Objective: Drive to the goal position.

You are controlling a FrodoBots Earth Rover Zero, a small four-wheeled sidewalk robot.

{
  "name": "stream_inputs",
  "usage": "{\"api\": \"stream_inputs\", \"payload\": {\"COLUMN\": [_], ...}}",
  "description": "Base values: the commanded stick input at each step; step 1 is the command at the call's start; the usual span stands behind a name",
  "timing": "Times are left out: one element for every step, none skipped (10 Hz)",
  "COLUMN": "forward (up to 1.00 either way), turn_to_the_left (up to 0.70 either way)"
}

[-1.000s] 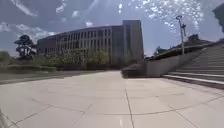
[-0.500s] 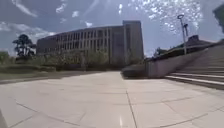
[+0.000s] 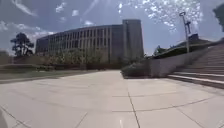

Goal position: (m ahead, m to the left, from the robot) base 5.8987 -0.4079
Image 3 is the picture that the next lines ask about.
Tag wide stone stairs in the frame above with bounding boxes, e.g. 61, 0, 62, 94
167, 43, 224, 90

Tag row of small trees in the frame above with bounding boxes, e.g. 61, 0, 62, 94
36, 48, 111, 71

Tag grey concrete wall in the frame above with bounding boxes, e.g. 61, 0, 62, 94
149, 48, 209, 79

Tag dark pine tree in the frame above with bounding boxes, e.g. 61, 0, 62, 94
10, 32, 35, 57

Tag pale stone slab pavement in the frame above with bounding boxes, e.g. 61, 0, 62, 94
0, 69, 224, 128

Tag large curved grey building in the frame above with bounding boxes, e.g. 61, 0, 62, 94
34, 18, 145, 65

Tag grass strip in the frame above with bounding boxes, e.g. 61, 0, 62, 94
0, 69, 89, 82

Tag building with sloped roof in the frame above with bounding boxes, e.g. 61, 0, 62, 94
153, 33, 224, 60

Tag low dark hedge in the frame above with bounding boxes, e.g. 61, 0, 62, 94
120, 59, 152, 80

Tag tall lamp pole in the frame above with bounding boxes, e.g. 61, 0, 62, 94
179, 11, 192, 54

